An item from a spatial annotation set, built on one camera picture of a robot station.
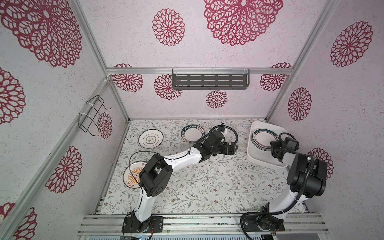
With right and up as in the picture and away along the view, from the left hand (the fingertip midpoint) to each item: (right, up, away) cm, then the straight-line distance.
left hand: (231, 146), depth 85 cm
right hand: (+30, +4, +12) cm, 33 cm away
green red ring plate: (+26, +4, +19) cm, 32 cm away
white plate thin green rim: (-53, +4, +24) cm, 58 cm away
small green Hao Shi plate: (-23, +7, +31) cm, 39 cm away
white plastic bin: (+23, -7, +8) cm, 25 cm away
